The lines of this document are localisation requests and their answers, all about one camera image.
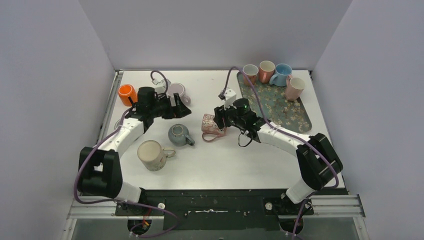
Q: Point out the mauve ribbed mug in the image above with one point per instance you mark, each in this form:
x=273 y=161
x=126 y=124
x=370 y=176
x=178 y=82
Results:
x=178 y=88

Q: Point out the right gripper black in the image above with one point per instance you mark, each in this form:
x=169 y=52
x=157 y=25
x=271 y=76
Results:
x=220 y=116

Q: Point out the light pink faceted mug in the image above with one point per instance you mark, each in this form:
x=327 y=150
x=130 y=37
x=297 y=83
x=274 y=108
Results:
x=294 y=88

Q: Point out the grey-blue glazed mug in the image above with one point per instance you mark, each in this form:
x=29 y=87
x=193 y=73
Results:
x=179 y=135

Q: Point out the cream speckled mug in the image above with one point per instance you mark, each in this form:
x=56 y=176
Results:
x=153 y=155

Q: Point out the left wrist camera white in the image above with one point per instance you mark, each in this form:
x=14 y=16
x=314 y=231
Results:
x=160 y=86

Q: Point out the pink ghost pattern mug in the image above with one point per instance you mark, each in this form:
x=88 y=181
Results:
x=210 y=130

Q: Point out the teal floral tray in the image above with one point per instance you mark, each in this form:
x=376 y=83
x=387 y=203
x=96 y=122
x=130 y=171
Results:
x=291 y=115

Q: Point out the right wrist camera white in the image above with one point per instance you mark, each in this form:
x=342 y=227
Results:
x=228 y=96

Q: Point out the orange mug black handle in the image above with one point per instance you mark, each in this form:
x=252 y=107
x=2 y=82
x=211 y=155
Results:
x=127 y=94

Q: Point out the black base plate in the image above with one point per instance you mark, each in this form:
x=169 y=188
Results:
x=234 y=209

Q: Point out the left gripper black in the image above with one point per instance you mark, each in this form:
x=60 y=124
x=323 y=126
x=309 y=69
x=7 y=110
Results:
x=174 y=106

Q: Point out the sage green mug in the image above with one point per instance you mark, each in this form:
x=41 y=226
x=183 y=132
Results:
x=117 y=125

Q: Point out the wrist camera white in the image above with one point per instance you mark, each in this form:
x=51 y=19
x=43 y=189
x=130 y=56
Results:
x=228 y=96
x=160 y=86

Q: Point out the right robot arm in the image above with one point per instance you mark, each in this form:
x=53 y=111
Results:
x=317 y=160

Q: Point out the terracotta pink mug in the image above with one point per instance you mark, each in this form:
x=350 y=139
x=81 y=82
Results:
x=252 y=72

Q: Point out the salmon pink mug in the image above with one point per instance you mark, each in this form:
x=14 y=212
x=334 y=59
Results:
x=266 y=71

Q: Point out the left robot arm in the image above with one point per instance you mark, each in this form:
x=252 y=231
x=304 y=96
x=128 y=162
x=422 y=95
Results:
x=99 y=169

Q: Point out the light blue mug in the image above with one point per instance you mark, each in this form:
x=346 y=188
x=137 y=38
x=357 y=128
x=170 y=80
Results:
x=281 y=73

